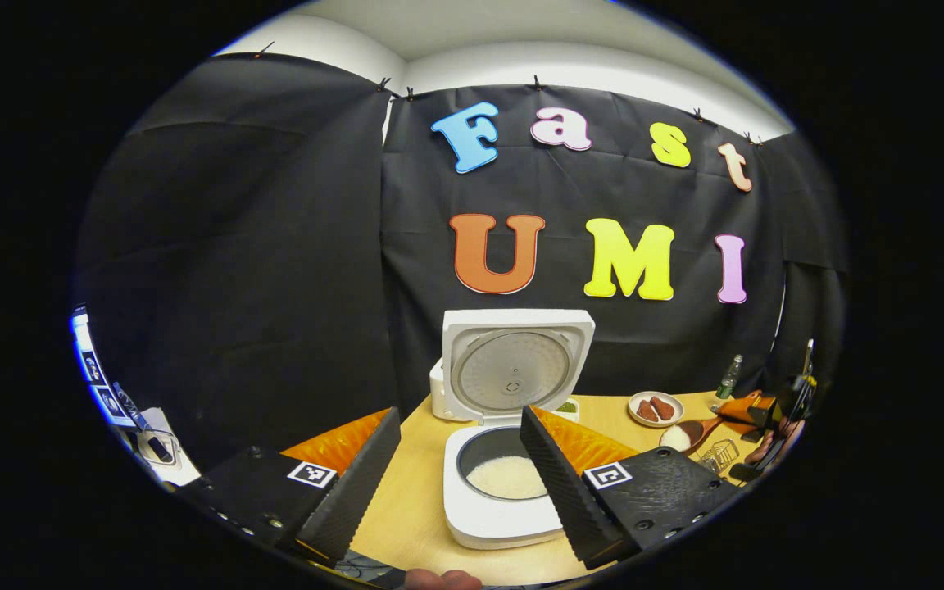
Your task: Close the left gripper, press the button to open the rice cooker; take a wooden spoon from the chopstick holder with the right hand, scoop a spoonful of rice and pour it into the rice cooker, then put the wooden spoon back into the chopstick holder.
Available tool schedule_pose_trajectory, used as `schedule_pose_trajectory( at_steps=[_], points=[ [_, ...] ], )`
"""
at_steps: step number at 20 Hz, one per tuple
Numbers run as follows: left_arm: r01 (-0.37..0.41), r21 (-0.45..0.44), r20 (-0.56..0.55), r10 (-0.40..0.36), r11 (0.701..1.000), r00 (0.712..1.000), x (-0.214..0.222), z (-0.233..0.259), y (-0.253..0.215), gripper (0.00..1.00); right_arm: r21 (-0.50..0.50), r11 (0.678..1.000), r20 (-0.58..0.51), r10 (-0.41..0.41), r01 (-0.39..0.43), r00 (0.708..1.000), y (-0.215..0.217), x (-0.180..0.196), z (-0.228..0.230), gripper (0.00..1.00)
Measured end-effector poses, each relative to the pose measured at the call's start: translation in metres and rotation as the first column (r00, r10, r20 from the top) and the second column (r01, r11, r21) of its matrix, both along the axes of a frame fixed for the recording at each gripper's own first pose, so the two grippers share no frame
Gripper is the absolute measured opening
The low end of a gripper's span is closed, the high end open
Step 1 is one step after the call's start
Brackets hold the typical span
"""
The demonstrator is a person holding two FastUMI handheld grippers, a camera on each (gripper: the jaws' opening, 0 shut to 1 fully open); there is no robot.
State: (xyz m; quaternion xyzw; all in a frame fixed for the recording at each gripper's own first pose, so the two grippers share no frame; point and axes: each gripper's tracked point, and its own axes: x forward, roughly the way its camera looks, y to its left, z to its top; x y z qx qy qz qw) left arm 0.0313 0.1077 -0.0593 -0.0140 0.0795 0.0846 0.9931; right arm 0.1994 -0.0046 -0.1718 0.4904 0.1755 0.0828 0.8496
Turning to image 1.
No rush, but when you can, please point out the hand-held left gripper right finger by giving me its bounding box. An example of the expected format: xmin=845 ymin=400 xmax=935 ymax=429
xmin=520 ymin=406 xmax=742 ymax=570

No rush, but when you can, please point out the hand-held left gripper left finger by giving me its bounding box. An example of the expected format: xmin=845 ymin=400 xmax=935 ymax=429
xmin=177 ymin=407 xmax=402 ymax=566

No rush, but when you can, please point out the brown wooden spoon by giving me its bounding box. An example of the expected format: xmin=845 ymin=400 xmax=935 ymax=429
xmin=659 ymin=414 xmax=723 ymax=454

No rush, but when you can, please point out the metal wire chopstick holder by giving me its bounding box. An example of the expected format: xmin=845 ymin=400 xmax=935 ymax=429
xmin=697 ymin=438 xmax=741 ymax=474

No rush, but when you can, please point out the white rice heap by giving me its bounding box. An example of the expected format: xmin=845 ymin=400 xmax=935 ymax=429
xmin=466 ymin=456 xmax=547 ymax=501

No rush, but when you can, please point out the white rice cooker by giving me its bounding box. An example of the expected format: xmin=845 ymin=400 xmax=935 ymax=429
xmin=442 ymin=309 xmax=596 ymax=550

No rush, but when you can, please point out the clear bottle green label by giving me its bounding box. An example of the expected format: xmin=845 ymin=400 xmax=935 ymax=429
xmin=715 ymin=354 xmax=743 ymax=401

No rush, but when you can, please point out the white round plate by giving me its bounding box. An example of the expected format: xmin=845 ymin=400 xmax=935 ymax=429
xmin=628 ymin=391 xmax=685 ymax=429

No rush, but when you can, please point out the white toaster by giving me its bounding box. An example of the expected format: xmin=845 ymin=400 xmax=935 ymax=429
xmin=429 ymin=358 xmax=473 ymax=423

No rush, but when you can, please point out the white side table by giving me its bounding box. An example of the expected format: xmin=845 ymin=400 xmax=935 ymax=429
xmin=116 ymin=406 xmax=202 ymax=488

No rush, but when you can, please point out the black backdrop cloth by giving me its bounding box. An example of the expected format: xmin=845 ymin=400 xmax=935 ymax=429
xmin=75 ymin=53 xmax=850 ymax=472

